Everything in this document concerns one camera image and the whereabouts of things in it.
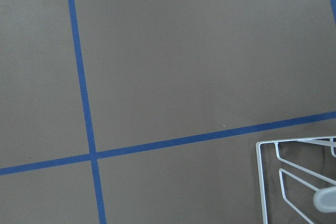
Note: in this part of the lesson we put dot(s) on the white wire cup rack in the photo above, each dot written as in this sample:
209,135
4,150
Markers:
323,199

